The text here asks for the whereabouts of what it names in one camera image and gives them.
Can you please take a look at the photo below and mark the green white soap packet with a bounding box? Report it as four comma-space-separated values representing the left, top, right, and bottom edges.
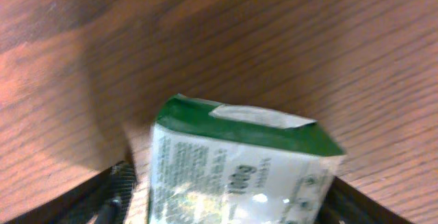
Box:
149, 95, 345, 224

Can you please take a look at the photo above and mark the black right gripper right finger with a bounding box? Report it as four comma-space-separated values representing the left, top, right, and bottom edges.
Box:
315, 177, 413, 224

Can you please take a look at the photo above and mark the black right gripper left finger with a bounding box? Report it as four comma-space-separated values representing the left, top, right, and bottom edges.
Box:
6, 161, 137, 224

